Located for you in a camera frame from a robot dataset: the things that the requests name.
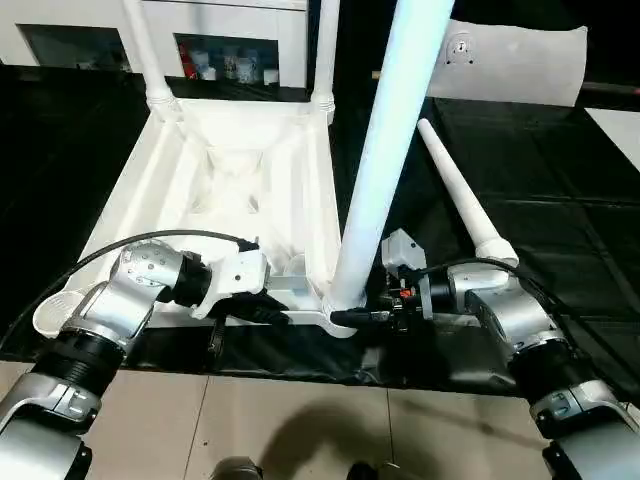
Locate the white plastic table top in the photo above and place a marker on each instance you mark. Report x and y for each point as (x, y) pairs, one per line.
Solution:
(240, 190)

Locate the white plastic table leg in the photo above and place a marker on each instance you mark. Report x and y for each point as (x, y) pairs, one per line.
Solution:
(325, 55)
(465, 190)
(390, 140)
(150, 55)

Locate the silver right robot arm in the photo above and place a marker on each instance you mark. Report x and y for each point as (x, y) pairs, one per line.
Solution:
(530, 340)

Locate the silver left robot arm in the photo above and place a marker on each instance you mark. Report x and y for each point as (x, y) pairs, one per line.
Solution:
(100, 330)

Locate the dark grey robot body part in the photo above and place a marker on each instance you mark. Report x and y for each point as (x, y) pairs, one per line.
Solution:
(238, 470)

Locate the black work mat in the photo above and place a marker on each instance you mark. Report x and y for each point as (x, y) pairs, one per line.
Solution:
(560, 240)

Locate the white plastic bag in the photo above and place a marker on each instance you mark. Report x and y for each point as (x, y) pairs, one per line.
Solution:
(510, 65)

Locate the white flat board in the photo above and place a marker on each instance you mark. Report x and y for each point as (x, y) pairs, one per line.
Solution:
(618, 135)

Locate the white cabinet with glass doors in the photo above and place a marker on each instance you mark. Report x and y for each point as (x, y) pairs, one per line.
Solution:
(100, 35)

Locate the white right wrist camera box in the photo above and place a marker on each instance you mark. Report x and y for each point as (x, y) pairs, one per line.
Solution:
(403, 255)

